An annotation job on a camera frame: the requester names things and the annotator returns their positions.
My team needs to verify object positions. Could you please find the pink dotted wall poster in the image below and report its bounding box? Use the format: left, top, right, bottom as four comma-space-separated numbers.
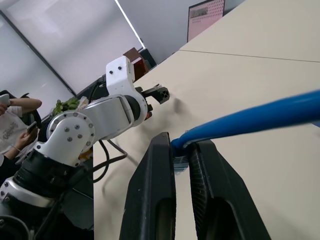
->
186, 0, 226, 43

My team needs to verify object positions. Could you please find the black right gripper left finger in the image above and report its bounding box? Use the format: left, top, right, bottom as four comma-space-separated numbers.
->
119, 131, 177, 240

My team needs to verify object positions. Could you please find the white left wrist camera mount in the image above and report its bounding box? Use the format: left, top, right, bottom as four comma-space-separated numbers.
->
105, 56, 148, 122

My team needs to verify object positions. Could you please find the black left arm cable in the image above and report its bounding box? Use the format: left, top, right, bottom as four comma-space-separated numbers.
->
34, 139, 129, 238

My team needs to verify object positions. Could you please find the brown cardboard box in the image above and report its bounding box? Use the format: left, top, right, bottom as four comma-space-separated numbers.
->
122, 47, 144, 66

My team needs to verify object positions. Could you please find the green leafy plant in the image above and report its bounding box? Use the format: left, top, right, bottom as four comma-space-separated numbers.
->
51, 97, 82, 116

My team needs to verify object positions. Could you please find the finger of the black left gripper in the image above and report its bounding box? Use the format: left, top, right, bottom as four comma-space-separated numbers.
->
152, 86, 171, 105
141, 84, 161, 97

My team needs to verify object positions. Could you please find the dark smartphone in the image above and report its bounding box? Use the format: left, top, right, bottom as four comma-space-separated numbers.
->
26, 121, 38, 134

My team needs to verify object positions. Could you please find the red translucent box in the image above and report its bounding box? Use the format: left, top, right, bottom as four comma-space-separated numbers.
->
132, 57, 147, 82

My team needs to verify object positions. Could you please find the blue cable with clear plug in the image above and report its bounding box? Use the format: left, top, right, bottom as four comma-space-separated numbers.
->
170, 89, 320, 176

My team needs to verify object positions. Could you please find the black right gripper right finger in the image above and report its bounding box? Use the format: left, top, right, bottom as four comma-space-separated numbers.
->
188, 139, 272, 240

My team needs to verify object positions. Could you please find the seated person in white shirt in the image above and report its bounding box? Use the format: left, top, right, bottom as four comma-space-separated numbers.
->
0, 91, 43, 166

